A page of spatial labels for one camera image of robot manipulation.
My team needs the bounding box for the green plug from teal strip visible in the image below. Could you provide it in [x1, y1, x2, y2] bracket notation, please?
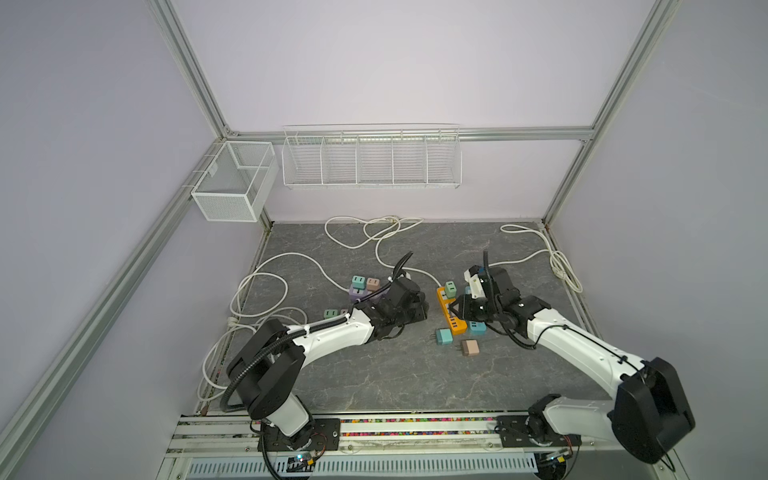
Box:
[434, 329, 453, 345]

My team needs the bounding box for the orange power strip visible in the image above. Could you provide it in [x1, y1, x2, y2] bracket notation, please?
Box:
[437, 286, 468, 335]

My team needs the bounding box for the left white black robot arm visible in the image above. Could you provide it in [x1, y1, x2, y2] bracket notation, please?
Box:
[219, 251, 429, 450]

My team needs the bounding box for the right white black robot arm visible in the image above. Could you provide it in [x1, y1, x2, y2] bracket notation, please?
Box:
[449, 262, 696, 464]

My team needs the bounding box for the green plug on purple strip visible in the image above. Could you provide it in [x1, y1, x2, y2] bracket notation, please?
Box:
[351, 275, 367, 290]

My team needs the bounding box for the purple power strip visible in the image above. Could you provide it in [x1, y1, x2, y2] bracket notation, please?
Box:
[347, 286, 385, 304]

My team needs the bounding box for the small white mesh basket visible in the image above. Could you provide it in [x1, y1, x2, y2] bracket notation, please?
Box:
[192, 141, 279, 223]

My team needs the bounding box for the white cable of orange strip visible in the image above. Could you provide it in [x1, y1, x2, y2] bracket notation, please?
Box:
[323, 215, 445, 289]

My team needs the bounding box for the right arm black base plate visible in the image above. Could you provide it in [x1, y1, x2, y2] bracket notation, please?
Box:
[493, 413, 582, 448]

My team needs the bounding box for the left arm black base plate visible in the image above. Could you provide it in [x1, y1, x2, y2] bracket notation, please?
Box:
[260, 417, 341, 452]

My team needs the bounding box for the long white wire basket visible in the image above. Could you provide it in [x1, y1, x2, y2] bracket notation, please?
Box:
[281, 123, 463, 189]

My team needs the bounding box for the white cable of purple strip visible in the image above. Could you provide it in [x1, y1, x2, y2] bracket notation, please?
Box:
[230, 251, 352, 319]

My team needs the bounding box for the aluminium mounting rail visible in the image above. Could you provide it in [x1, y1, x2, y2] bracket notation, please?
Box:
[157, 409, 676, 460]

